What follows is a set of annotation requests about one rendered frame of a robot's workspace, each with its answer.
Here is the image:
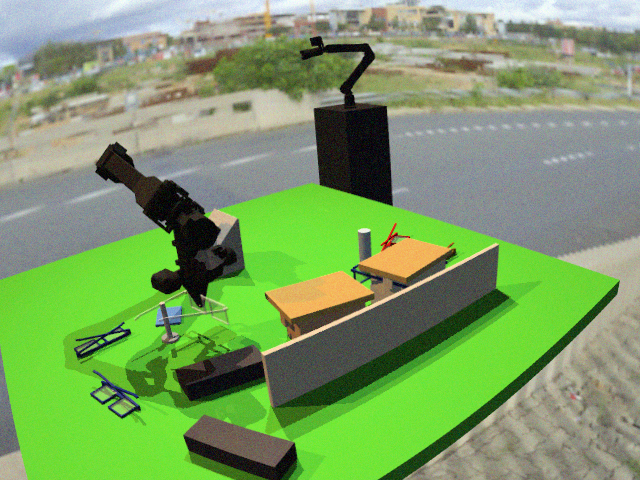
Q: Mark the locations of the navy blue glasses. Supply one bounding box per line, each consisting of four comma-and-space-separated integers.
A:
74, 322, 131, 358

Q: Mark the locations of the red-framed glasses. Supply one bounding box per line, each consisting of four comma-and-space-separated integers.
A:
380, 223, 410, 251

